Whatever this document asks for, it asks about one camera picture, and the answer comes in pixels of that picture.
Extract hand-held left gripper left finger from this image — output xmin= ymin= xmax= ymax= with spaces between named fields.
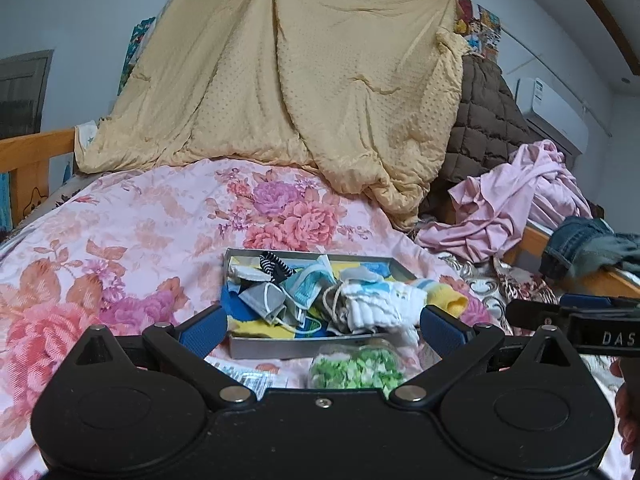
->
xmin=52 ymin=306 xmax=251 ymax=406

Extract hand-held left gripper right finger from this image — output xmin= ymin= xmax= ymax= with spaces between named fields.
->
xmin=389 ymin=305 xmax=596 ymax=407

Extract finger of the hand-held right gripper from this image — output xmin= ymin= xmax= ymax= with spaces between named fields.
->
xmin=505 ymin=299 xmax=576 ymax=331
xmin=559 ymin=294 xmax=640 ymax=312

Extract grey face mask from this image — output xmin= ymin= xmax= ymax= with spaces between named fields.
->
xmin=237 ymin=282 xmax=291 ymax=326

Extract grey tray with colourful lining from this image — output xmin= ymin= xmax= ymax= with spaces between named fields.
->
xmin=220 ymin=247 xmax=421 ymax=361

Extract white printed cloth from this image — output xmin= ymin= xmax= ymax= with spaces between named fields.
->
xmin=345 ymin=280 xmax=401 ymax=303

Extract black white striped sock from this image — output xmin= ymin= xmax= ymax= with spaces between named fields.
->
xmin=259 ymin=252 xmax=296 ymax=283

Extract person's right hand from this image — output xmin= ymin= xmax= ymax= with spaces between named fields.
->
xmin=610 ymin=360 xmax=640 ymax=456

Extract patterned satin quilt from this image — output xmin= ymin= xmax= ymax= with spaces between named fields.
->
xmin=435 ymin=252 xmax=561 ymax=336

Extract faded blue jeans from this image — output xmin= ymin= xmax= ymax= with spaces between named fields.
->
xmin=540 ymin=216 xmax=640 ymax=281

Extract white printed plastic packet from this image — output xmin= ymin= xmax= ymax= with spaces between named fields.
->
xmin=205 ymin=357 xmax=278 ymax=396

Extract clear bag green white pieces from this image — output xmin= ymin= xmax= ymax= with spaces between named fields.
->
xmin=307 ymin=340 xmax=406 ymax=391

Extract pink floral bed sheet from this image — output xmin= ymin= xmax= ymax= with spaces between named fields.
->
xmin=0 ymin=157 xmax=640 ymax=480

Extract pink garment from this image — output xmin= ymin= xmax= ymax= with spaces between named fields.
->
xmin=415 ymin=139 xmax=593 ymax=263

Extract brown quilted jacket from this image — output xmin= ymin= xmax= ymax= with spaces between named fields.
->
xmin=417 ymin=55 xmax=536 ymax=221

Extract white air conditioner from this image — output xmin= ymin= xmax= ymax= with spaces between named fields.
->
xmin=515 ymin=77 xmax=590 ymax=153

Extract white star-print cloth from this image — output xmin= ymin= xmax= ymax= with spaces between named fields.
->
xmin=74 ymin=122 xmax=101 ymax=166

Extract yellow dotted blanket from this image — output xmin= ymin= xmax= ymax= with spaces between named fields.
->
xmin=75 ymin=0 xmax=471 ymax=231

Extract grey wooden door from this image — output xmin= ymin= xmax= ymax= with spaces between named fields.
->
xmin=0 ymin=50 xmax=55 ymax=141

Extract colourful cartoon wall poster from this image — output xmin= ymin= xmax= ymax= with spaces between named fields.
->
xmin=454 ymin=0 xmax=502 ymax=61

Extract blue green wall poster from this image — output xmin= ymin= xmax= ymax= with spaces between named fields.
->
xmin=119 ymin=16 xmax=157 ymax=96

